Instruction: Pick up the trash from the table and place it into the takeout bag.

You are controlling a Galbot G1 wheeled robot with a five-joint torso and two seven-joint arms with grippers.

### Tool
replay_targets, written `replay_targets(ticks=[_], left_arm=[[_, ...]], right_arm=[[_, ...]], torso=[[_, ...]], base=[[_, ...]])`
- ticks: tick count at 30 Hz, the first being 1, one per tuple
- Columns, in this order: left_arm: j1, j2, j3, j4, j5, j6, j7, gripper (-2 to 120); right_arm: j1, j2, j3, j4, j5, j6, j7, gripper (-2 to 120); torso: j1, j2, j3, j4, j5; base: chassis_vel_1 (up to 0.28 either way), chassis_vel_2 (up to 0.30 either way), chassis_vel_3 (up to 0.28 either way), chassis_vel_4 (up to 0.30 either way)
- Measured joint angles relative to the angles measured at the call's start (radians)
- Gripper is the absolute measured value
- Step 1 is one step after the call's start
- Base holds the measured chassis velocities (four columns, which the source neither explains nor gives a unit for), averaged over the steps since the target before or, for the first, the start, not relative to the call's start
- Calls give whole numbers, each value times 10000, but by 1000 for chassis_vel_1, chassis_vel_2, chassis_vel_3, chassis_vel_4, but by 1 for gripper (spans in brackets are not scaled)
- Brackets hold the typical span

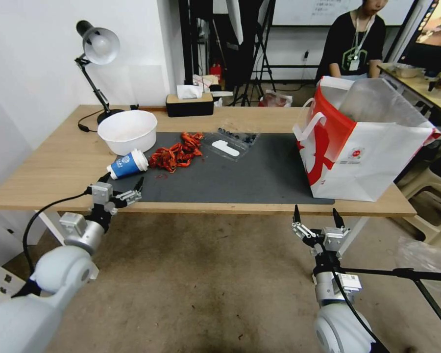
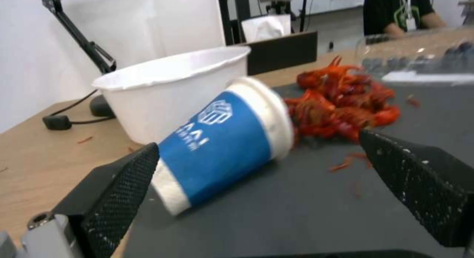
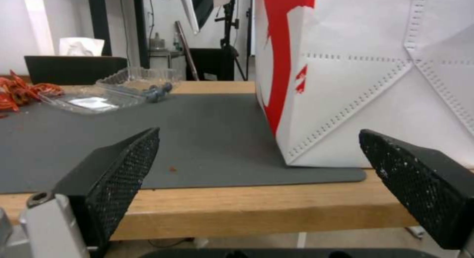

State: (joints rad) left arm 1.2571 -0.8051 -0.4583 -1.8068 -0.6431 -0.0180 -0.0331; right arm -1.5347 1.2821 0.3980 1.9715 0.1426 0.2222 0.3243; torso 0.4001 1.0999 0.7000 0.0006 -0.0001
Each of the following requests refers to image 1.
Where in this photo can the red crayfish pile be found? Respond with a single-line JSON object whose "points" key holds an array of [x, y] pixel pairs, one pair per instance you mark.
{"points": [[176, 152]]}

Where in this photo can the black tissue box wooden lid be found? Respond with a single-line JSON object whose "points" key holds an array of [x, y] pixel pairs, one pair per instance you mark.
{"points": [[189, 104]]}

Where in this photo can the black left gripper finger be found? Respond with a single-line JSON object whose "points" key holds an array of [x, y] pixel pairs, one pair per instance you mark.
{"points": [[103, 178], [131, 195]]}

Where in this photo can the clear disposable takeout box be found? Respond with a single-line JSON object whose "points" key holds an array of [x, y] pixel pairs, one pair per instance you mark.
{"points": [[231, 145]]}

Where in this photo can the white red delivery bag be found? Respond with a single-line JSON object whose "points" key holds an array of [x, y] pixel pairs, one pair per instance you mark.
{"points": [[356, 147]]}

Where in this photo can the display screen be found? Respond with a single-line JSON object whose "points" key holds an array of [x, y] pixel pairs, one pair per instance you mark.
{"points": [[431, 33]]}

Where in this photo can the white softbox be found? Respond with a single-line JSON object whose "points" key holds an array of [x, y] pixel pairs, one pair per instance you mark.
{"points": [[235, 18]]}

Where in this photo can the black table mat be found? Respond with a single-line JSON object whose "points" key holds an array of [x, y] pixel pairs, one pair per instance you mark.
{"points": [[242, 176]]}

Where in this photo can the person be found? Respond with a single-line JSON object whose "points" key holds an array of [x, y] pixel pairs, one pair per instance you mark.
{"points": [[352, 40]]}

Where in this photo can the clear plastic food container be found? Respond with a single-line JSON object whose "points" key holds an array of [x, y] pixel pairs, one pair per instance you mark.
{"points": [[408, 70]]}

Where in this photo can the black light stand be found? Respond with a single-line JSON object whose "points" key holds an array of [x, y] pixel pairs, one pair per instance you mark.
{"points": [[419, 279]]}

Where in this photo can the beige plastic stool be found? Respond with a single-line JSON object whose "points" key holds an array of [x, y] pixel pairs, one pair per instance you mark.
{"points": [[431, 195]]}

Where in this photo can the wooden side table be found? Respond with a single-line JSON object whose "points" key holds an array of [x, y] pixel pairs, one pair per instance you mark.
{"points": [[415, 86]]}

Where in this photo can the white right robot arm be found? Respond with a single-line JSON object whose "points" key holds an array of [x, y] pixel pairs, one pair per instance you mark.
{"points": [[338, 323]]}

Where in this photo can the red plastic bag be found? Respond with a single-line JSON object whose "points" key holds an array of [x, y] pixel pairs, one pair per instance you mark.
{"points": [[277, 98]]}

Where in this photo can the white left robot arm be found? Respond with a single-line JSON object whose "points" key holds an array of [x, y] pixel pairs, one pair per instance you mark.
{"points": [[40, 294]]}

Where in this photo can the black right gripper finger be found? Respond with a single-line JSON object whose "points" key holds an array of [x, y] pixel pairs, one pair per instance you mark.
{"points": [[301, 228], [340, 221]]}

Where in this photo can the dark blueberries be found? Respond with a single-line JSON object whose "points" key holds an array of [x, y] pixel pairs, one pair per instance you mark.
{"points": [[242, 136]]}

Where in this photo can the blue paper cup white lid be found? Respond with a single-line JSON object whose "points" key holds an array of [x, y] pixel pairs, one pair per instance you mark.
{"points": [[126, 164]]}

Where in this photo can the black camera tripod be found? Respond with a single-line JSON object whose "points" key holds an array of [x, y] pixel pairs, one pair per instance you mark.
{"points": [[259, 55]]}

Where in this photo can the red fire extinguisher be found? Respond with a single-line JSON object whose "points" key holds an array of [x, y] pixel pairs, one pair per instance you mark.
{"points": [[215, 71]]}

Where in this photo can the large white bowl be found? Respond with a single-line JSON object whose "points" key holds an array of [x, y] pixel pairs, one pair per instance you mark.
{"points": [[128, 130]]}

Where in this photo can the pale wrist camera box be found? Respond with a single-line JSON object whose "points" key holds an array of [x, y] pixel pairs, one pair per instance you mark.
{"points": [[102, 192], [334, 238]]}

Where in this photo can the black grey desk lamp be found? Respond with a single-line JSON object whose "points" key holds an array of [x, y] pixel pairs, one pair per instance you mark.
{"points": [[99, 46]]}

